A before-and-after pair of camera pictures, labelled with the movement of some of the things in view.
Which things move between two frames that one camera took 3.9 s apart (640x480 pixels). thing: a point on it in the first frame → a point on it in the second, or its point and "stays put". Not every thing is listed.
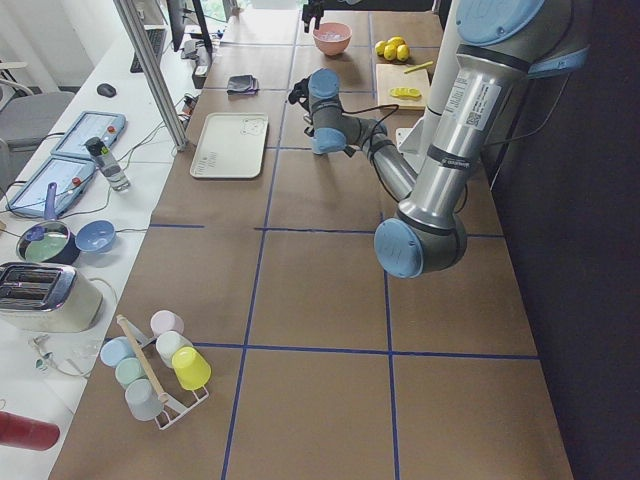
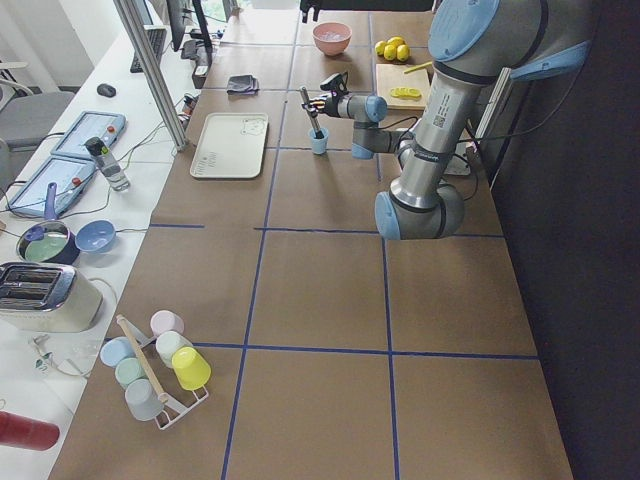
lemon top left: x=396 y=40 stays put
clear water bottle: x=107 y=164 stays put
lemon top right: x=379 y=47 stays put
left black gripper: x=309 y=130 → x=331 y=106
